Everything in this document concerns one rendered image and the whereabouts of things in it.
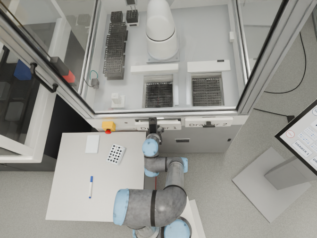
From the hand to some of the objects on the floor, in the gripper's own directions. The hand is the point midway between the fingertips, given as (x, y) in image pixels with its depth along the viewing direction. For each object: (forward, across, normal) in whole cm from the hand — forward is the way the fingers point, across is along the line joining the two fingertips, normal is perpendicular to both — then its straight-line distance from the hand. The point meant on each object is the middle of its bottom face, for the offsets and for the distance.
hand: (157, 126), depth 142 cm
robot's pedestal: (+41, +12, -100) cm, 109 cm away
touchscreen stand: (+62, +92, -70) cm, 131 cm away
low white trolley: (+60, -41, -74) cm, 104 cm away
